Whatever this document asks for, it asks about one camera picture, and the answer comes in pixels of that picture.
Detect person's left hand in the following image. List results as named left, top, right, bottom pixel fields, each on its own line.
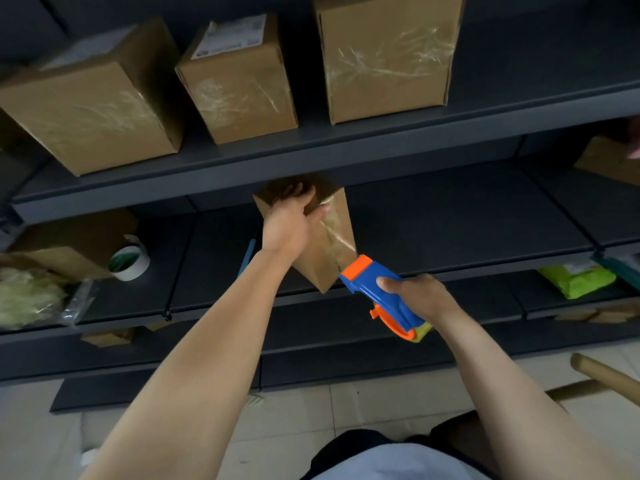
left=262, top=183, right=331, bottom=261

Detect person's right hand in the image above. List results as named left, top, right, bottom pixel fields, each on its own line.
left=376, top=273, right=461, bottom=326

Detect blue orange tape dispenser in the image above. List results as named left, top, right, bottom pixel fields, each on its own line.
left=339, top=254, right=434, bottom=343

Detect small taped cardboard box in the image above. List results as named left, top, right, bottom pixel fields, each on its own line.
left=253, top=174, right=359, bottom=295

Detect person's left forearm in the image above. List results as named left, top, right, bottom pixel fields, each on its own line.
left=79, top=250, right=296, bottom=480

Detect person's right forearm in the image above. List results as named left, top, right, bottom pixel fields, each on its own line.
left=431, top=304, right=626, bottom=480

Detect blue pen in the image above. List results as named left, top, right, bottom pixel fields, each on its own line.
left=237, top=238, right=257, bottom=278

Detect dark grey metal shelf unit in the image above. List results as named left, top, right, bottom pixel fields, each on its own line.
left=0, top=0, right=640, bottom=413

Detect cardboard box with white label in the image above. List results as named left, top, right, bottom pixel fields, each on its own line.
left=174, top=13, right=300, bottom=145

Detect person's black shorts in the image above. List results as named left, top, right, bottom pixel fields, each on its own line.
left=300, top=410, right=501, bottom=480

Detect tall taped cardboard box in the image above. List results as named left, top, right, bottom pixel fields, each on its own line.
left=311, top=0, right=467, bottom=126

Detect person's white shirt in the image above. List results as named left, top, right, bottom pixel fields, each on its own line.
left=309, top=442, right=493, bottom=480

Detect lime green packet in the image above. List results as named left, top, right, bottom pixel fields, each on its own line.
left=537, top=263, right=617, bottom=301

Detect white green tape roll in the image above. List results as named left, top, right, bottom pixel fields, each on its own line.
left=108, top=234, right=151, bottom=282

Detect flat cardboard sheets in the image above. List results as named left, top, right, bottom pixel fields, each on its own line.
left=554, top=304, right=640, bottom=325

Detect teal packet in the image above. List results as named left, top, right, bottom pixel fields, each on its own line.
left=592, top=252, right=640, bottom=291

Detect wooden chair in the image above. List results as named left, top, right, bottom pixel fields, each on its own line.
left=546, top=352, right=640, bottom=409

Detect large wide cardboard box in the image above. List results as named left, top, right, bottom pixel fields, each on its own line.
left=0, top=16, right=189, bottom=177

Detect small flat cardboard piece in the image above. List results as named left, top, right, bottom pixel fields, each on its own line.
left=80, top=327, right=137, bottom=349

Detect plain brown cardboard box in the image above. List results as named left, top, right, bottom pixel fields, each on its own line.
left=9, top=208, right=140, bottom=282

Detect clear plastic bag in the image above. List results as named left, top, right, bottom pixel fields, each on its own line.
left=59, top=279, right=99, bottom=326

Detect bag of pale green filling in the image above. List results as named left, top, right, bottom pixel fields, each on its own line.
left=0, top=266, right=69, bottom=331

